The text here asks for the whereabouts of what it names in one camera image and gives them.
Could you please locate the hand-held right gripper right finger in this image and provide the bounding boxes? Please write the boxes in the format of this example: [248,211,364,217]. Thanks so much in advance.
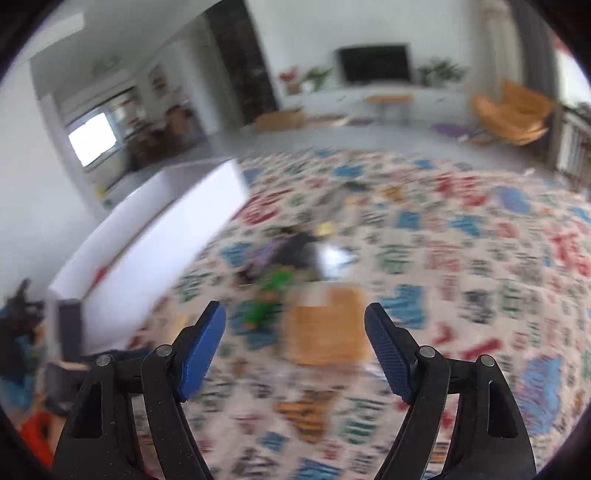
[364,302,539,480]

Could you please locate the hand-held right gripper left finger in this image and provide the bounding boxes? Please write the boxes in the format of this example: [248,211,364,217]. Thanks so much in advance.
[53,301,228,480]

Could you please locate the bread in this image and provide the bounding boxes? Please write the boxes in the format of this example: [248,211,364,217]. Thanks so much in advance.
[284,286,375,365]

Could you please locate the green snack packet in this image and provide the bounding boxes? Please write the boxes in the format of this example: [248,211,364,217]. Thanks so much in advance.
[240,270,294,330]

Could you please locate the white cardboard box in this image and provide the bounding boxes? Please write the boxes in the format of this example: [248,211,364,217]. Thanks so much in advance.
[48,158,250,361]

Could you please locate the silver snack packet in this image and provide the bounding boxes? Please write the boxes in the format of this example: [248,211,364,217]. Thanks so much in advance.
[318,244,358,278]

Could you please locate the purple bar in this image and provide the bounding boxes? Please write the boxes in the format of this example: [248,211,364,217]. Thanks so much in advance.
[240,240,282,282]

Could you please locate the black and clear snack packet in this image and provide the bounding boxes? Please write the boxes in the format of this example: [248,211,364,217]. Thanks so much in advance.
[272,228,324,273]

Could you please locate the printed woven blanket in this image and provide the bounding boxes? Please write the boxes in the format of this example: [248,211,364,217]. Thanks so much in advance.
[124,148,591,480]

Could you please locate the patterned rug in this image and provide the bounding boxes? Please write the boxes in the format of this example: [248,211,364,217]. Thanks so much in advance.
[0,279,47,402]

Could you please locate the orange shaggy rug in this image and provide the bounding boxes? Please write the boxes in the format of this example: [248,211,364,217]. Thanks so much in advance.
[18,411,56,467]

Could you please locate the dining table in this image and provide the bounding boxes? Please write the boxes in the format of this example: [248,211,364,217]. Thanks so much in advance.
[124,124,167,167]

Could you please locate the wooden dining chair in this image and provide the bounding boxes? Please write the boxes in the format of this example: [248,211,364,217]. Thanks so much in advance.
[164,105,204,153]

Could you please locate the purple oval object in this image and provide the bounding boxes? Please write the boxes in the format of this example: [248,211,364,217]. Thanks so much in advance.
[431,122,476,139]

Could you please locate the sliding glass door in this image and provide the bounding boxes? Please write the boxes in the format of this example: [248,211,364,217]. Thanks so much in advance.
[68,113,116,167]

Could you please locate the brown cardboard box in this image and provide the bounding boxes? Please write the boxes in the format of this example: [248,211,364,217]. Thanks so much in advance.
[254,106,306,131]

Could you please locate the wooden stool with metal legs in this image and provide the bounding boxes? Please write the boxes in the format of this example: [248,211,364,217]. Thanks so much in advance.
[367,93,413,123]

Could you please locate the white television cabinet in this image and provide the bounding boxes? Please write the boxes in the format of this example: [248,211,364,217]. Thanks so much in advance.
[281,85,467,121]

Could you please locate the orange lounge chair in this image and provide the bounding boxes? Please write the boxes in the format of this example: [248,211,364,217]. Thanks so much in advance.
[471,80,557,146]

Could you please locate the green potted plant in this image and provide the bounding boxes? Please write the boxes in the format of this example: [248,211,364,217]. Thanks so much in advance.
[302,67,333,92]

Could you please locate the large leafy potted plant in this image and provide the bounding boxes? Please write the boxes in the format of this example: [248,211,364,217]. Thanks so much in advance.
[418,58,467,88]

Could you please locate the red flowers in vase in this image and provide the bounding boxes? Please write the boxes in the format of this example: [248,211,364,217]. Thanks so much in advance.
[279,67,301,95]

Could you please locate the black television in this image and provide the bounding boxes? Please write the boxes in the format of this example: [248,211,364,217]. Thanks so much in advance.
[337,44,411,86]

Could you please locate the tall black cabinet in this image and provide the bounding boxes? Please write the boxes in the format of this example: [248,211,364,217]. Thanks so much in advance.
[205,0,280,125]

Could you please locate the grey curtain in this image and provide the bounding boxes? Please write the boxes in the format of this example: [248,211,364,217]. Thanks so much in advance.
[508,0,559,107]

